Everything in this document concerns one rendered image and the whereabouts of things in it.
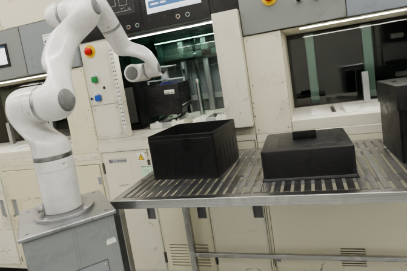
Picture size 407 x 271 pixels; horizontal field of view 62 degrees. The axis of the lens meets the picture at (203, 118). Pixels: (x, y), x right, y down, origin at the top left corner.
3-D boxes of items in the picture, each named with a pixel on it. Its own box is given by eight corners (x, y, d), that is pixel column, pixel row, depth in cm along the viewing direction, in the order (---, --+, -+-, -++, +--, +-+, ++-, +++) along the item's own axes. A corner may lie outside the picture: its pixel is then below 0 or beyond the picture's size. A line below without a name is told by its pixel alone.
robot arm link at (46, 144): (53, 161, 102) (36, 84, 99) (9, 164, 109) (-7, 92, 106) (80, 151, 113) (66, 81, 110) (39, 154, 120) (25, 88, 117)
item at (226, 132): (183, 159, 157) (177, 123, 155) (240, 156, 146) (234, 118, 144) (153, 179, 132) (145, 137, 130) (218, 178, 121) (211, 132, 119)
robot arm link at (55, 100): (39, 129, 112) (77, 125, 106) (8, 113, 102) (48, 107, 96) (76, 16, 134) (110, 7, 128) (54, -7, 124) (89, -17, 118)
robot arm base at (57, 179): (34, 230, 100) (20, 170, 97) (33, 211, 117) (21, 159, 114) (99, 210, 108) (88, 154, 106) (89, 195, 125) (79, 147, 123)
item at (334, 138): (262, 182, 110) (257, 144, 108) (269, 158, 138) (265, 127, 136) (360, 177, 102) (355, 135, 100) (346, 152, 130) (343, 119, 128)
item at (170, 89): (147, 123, 197) (137, 70, 191) (159, 116, 217) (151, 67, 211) (186, 120, 191) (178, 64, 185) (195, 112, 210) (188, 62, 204)
